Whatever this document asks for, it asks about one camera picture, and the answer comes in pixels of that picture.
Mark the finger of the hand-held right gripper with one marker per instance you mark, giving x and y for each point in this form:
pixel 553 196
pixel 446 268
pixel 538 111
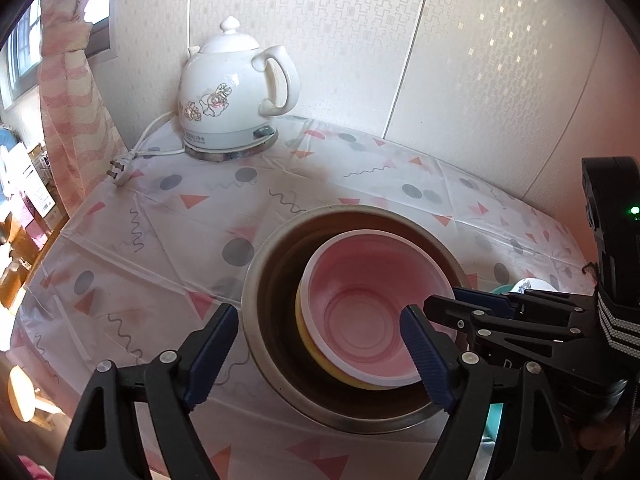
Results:
pixel 482 300
pixel 450 312

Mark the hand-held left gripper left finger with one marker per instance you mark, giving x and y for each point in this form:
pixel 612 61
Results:
pixel 212 350

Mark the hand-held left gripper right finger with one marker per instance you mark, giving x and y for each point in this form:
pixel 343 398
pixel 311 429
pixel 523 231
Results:
pixel 425 355

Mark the teal plate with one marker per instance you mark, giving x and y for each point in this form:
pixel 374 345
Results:
pixel 500 290

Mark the large white dragon-print plate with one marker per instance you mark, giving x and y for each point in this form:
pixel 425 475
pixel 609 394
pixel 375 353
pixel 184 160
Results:
pixel 532 285

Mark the stainless steel bowl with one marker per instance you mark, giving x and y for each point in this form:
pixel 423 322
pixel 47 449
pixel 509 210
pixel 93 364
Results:
pixel 280 310

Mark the pink plastic bowl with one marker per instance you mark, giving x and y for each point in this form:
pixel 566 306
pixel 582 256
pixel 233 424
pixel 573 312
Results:
pixel 360 305

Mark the yellow plastic bowl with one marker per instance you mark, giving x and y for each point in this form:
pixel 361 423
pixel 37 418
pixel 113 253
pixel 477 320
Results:
pixel 312 347

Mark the patterned plastic tablecloth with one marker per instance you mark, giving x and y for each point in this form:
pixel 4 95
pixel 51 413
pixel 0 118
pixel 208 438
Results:
pixel 165 250

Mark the round wooden stool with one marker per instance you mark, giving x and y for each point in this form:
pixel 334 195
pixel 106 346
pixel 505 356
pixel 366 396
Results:
pixel 22 392

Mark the metal kettle base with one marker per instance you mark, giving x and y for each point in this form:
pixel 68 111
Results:
pixel 227 152

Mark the wooden side table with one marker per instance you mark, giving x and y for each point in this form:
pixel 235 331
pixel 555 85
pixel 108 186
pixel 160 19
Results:
pixel 12 260

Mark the white carton box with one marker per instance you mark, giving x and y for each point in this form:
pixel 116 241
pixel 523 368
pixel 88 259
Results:
pixel 30 185

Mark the white floral ceramic kettle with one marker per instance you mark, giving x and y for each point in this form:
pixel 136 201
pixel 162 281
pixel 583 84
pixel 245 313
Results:
pixel 225 100

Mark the pink striped curtain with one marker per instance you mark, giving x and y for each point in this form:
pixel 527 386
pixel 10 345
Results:
pixel 70 110

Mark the window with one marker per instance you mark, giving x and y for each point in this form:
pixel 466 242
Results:
pixel 22 55

